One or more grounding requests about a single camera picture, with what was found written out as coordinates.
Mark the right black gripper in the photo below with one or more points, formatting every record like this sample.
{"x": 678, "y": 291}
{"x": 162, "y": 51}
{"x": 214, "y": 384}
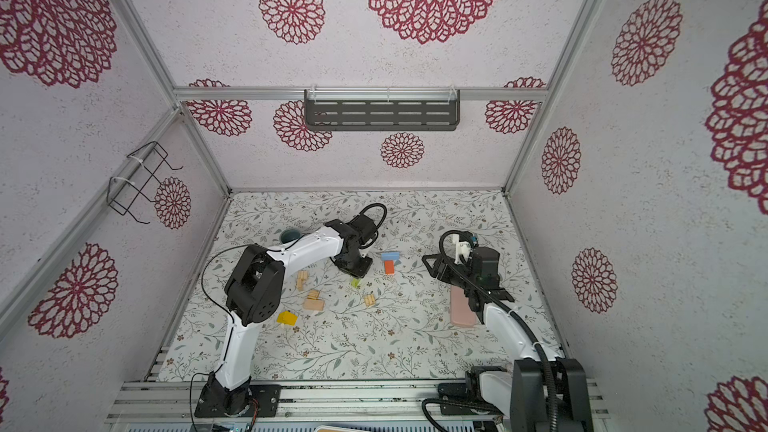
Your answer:
{"x": 442, "y": 267}

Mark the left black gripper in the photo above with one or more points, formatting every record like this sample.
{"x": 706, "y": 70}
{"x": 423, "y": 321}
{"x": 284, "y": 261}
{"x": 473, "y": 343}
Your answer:
{"x": 361, "y": 271}

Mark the blue wooden block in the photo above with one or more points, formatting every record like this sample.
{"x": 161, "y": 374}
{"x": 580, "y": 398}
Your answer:
{"x": 390, "y": 256}

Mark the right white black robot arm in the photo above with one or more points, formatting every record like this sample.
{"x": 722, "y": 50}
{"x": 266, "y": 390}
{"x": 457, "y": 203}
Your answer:
{"x": 543, "y": 391}

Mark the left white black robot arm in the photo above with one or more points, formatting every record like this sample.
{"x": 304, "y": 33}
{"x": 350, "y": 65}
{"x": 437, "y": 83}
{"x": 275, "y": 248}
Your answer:
{"x": 254, "y": 289}

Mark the pink sponge block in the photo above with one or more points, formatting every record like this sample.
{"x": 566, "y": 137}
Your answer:
{"x": 460, "y": 313}

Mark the natural wood block pair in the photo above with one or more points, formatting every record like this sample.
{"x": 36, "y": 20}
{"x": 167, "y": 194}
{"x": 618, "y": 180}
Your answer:
{"x": 301, "y": 279}

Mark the natural wood arch block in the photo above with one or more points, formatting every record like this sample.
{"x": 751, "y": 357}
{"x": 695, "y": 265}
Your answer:
{"x": 313, "y": 301}

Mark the yellow wooden block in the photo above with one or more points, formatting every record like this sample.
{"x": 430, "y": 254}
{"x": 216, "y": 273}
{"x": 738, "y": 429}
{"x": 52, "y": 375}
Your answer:
{"x": 287, "y": 318}

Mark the teal ceramic cup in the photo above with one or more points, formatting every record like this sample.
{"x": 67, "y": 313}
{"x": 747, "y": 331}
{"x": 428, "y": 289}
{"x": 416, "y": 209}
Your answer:
{"x": 290, "y": 235}

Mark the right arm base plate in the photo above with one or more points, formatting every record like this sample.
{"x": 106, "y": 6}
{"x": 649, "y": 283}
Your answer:
{"x": 468, "y": 403}

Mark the dark grey wall shelf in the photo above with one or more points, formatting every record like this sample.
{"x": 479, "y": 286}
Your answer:
{"x": 386, "y": 111}

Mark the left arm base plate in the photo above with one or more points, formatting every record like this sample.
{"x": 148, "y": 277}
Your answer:
{"x": 215, "y": 401}

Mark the aluminium front rail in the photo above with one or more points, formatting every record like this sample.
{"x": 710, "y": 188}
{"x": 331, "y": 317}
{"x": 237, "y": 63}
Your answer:
{"x": 346, "y": 400}

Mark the black wire wall rack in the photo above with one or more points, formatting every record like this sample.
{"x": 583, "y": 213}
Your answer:
{"x": 123, "y": 191}

